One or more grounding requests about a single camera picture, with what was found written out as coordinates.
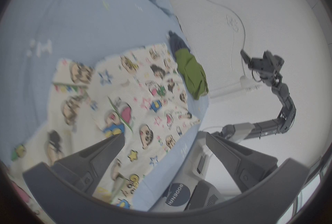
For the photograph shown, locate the green shorts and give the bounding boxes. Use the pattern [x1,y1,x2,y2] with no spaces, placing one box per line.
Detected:
[174,48,209,100]

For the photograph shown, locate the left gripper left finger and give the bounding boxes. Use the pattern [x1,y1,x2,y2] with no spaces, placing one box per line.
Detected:
[53,133,125,195]

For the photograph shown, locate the dark blue garment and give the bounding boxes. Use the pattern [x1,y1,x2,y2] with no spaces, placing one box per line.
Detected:
[168,31,188,52]

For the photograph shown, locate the white printed pyjama top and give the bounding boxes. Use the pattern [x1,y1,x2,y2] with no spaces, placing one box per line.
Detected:
[10,43,201,209]

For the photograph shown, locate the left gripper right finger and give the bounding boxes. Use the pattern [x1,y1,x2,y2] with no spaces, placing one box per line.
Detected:
[206,132,277,193]

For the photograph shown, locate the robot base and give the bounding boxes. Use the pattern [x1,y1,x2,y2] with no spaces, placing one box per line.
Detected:
[150,131,235,212]

